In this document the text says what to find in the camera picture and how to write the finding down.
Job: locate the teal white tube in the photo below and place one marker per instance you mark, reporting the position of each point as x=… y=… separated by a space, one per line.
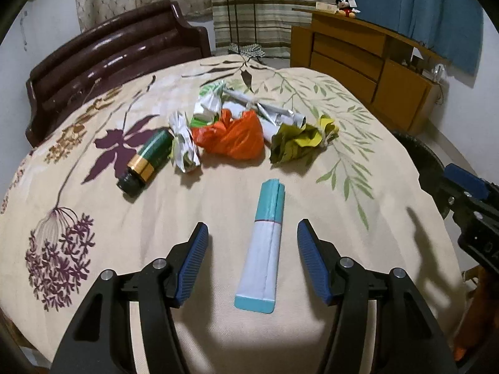
x=258 y=282

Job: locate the mickey mouse plush toy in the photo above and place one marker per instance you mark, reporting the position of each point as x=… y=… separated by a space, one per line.
x=347 y=8

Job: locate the floral beige table cloth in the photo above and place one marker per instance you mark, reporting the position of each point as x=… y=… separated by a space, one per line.
x=64 y=219

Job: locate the striped curtain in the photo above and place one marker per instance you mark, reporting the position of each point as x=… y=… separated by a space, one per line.
x=275 y=20

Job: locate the orange plastic bag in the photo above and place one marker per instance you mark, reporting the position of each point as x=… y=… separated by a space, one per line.
x=239 y=139

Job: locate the checkered cloth on stand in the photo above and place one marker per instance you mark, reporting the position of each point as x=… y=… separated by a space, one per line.
x=251 y=51

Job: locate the silver foil wrapper bundle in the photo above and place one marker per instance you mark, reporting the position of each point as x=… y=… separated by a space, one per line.
x=273 y=114

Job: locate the white router on cabinet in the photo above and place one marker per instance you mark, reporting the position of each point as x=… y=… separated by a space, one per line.
x=435 y=74

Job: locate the blue curtain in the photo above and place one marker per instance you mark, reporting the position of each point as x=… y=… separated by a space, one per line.
x=453 y=29

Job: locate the green white snack wrapper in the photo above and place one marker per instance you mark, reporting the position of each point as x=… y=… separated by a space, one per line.
x=208 y=105

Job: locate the white green toothpaste tube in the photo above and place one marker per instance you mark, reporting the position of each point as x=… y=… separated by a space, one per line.
x=268 y=129

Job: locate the small silver wrapper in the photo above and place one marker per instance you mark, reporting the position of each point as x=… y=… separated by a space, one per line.
x=185 y=154

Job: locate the green gold cylinder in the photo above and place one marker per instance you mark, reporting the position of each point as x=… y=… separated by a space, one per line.
x=145 y=163

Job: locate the black metal plant stand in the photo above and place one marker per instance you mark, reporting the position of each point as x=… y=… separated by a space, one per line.
x=242 y=24

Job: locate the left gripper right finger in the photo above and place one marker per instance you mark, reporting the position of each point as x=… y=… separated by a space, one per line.
x=408 y=338

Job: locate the wooden sideboard cabinet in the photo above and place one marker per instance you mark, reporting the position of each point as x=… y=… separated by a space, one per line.
x=381 y=68

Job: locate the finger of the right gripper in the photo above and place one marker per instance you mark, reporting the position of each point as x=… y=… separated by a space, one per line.
x=440 y=194
x=470 y=183

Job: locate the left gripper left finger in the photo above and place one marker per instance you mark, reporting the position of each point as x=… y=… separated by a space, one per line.
x=98 y=338

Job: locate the white box on cabinet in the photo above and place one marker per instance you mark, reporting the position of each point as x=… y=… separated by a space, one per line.
x=325 y=6

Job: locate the dark brown leather sofa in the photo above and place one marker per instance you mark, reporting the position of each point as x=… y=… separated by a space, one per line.
x=125 y=47

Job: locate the yellow green wrapper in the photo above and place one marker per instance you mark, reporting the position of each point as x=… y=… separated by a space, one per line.
x=291 y=142

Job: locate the black lined trash bin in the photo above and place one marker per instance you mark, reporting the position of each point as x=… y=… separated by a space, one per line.
x=429 y=167

